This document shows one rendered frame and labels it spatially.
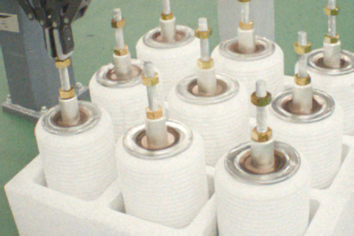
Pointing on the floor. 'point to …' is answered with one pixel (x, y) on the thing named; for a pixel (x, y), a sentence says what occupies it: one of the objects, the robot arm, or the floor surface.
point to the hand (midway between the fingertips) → (58, 40)
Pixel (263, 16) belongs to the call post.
